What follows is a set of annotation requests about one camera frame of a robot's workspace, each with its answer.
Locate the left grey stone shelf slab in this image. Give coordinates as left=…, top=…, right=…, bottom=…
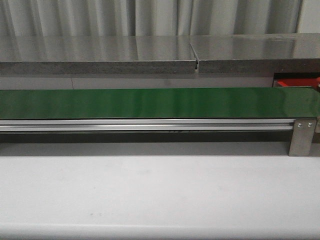
left=0, top=36, right=196, bottom=75

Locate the grey stone shelf slab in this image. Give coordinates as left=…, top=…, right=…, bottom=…
left=0, top=36, right=196, bottom=75
left=189, top=33, right=320, bottom=74

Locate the green conveyor belt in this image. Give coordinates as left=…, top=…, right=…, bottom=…
left=0, top=87, right=320, bottom=120

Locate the right grey stone shelf slab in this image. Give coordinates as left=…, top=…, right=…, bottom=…
left=189, top=33, right=320, bottom=74

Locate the red plastic bin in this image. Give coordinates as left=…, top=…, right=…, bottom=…
left=272, top=78, right=318, bottom=92

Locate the grey pleated curtain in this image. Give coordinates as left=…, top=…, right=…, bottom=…
left=0, top=0, right=303, bottom=37

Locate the steel conveyor support bracket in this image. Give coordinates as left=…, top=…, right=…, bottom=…
left=288, top=118, right=317, bottom=157

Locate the aluminium conveyor side rail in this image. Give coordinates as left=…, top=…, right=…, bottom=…
left=0, top=118, right=295, bottom=133

